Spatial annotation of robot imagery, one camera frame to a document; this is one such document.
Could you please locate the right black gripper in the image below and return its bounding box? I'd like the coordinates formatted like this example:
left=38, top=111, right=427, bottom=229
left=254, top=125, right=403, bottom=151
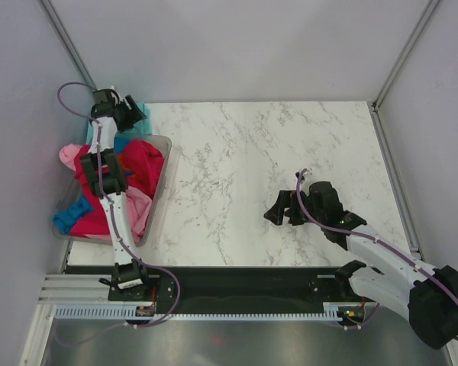
left=263, top=190, right=325, bottom=226

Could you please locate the teal t shirt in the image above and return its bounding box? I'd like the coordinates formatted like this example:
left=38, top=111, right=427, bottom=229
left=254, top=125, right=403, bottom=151
left=86, top=100, right=152, bottom=143

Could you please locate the grey plastic bin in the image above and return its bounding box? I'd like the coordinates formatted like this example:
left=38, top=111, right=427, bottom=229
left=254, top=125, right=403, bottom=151
left=53, top=133, right=171, bottom=246

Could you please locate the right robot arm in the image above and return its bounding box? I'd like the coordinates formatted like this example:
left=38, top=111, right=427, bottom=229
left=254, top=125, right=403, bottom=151
left=263, top=181, right=458, bottom=349

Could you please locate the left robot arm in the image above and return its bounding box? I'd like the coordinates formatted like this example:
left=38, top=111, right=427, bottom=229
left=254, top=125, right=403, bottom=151
left=80, top=88, right=153, bottom=302

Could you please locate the magenta t shirt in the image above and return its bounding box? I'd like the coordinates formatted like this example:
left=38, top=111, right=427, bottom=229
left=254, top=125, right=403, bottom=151
left=70, top=139, right=165, bottom=242

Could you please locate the blue t shirt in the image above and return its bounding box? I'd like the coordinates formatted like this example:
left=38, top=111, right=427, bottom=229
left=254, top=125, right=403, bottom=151
left=53, top=194, right=93, bottom=234

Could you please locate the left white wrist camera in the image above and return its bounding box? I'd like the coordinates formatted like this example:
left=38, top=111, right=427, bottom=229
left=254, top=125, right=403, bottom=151
left=109, top=85, right=123, bottom=103

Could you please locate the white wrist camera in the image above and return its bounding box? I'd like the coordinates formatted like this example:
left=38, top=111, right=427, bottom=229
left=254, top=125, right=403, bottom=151
left=295, top=168, right=312, bottom=181
left=109, top=85, right=123, bottom=103

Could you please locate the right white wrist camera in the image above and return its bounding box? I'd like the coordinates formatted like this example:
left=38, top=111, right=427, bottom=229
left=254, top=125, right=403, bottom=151
left=295, top=168, right=312, bottom=181

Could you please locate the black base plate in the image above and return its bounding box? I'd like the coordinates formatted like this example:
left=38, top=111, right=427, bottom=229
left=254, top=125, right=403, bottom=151
left=108, top=267, right=363, bottom=317

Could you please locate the aluminium frame rail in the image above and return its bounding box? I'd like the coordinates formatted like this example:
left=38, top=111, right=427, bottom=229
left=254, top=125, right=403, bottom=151
left=40, top=267, right=365, bottom=308

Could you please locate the white slotted cable duct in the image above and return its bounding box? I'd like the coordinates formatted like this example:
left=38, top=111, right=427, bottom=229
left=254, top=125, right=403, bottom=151
left=54, top=303, right=365, bottom=322

